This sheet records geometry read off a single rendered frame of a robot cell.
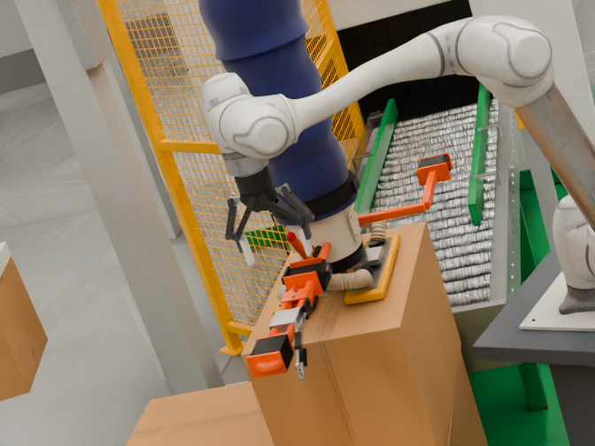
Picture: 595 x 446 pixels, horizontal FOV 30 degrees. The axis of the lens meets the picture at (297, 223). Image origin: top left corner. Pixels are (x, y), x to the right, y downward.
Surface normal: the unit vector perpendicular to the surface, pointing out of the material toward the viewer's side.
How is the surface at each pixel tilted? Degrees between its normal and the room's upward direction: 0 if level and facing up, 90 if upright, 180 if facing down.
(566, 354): 90
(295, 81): 81
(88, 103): 90
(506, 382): 0
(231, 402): 0
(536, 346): 0
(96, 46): 90
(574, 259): 91
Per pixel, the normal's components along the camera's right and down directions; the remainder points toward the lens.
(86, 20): 0.94, -0.21
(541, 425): -0.30, -0.89
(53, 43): -0.18, 0.40
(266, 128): 0.24, 0.33
